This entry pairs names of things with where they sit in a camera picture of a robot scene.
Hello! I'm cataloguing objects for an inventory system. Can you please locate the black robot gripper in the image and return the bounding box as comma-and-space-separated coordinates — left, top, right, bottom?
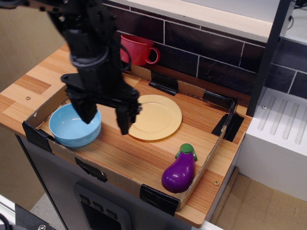
61, 50, 140, 135

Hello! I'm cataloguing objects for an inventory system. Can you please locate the light blue bowl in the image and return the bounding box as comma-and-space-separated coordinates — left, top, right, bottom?
49, 104, 102, 147

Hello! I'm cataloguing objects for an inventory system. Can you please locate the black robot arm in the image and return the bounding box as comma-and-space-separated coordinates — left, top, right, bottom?
0, 0, 141, 135

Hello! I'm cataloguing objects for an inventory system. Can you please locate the yellow plate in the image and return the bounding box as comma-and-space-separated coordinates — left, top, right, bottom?
129, 95, 182, 141

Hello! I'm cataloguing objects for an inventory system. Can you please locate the red cup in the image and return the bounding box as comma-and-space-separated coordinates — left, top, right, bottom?
120, 34, 161, 66

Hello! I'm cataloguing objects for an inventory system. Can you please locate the cardboard tray border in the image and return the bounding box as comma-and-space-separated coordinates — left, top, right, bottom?
23, 81, 250, 225

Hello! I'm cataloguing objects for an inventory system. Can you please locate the purple toy eggplant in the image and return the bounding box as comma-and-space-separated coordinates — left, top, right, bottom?
161, 143, 197, 193

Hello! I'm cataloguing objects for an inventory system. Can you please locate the grey toy oven panel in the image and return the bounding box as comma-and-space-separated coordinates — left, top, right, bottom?
73, 184, 133, 230

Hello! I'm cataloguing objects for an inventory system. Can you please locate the white drainer sink unit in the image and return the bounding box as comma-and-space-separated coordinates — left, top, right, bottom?
236, 88, 307, 201

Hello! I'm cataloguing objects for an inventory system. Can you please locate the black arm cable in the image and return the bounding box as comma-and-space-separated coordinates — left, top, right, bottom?
117, 43, 132, 72

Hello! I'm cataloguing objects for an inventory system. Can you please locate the black vertical post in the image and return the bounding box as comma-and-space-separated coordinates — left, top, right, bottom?
246, 0, 295, 117

